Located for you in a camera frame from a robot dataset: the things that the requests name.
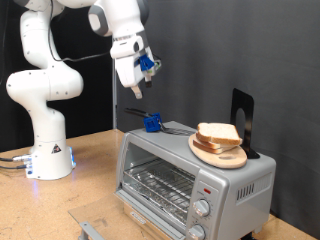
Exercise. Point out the round wooden cutting board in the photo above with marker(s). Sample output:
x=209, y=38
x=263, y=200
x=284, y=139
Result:
x=230, y=160

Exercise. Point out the silver oven knob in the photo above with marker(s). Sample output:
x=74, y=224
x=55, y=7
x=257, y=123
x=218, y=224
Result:
x=201, y=207
x=196, y=232

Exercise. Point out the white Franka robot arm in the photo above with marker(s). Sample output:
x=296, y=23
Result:
x=43, y=86

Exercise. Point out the silver toaster oven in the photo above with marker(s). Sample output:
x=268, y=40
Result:
x=233, y=186

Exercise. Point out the metal pole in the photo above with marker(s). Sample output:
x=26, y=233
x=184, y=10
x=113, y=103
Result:
x=114, y=106

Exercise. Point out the glass toaster oven door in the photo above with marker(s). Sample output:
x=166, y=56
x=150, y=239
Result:
x=96, y=213

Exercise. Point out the metal spatula with blue block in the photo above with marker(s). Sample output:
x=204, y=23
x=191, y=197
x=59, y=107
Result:
x=152, y=122

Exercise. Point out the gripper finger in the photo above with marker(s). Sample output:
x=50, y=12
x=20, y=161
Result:
x=148, y=81
x=137, y=93

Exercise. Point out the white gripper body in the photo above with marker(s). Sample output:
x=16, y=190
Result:
x=128, y=71

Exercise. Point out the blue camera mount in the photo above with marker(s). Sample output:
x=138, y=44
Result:
x=146, y=62

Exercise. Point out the black metal bookend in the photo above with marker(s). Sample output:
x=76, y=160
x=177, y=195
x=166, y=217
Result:
x=248, y=103

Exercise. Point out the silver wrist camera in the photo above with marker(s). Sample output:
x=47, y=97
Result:
x=154, y=68

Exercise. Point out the wooden box under oven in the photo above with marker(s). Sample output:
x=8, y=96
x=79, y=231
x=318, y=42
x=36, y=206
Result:
x=140, y=230

